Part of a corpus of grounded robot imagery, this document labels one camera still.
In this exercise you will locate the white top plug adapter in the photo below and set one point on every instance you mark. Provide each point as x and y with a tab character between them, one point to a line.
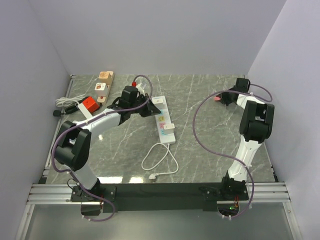
157	100

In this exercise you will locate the white multicolour power strip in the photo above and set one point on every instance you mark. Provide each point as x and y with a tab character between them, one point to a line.
162	119

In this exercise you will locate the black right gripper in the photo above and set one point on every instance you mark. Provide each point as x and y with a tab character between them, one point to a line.
224	99

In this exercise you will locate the white cube plug adapter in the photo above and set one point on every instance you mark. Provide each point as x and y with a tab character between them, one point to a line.
169	127

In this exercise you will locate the wooden power strip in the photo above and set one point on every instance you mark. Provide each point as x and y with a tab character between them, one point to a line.
103	100

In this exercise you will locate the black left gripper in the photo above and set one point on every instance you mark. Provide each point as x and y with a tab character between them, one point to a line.
150	110

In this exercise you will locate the wooden cube plug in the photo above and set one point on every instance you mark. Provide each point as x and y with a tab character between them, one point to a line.
106	77

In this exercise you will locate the red cube plug adapter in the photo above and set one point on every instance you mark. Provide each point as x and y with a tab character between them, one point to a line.
90	104

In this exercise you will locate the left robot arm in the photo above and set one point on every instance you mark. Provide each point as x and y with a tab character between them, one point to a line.
72	146

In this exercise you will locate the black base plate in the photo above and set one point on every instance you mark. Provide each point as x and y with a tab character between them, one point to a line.
165	196

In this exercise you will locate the white fruit print plug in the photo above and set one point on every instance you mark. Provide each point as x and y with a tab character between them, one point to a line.
101	89

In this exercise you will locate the pink plug adapter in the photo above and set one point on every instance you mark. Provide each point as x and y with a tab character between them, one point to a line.
217	99

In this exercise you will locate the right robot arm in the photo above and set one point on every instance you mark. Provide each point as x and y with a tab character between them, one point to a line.
255	127

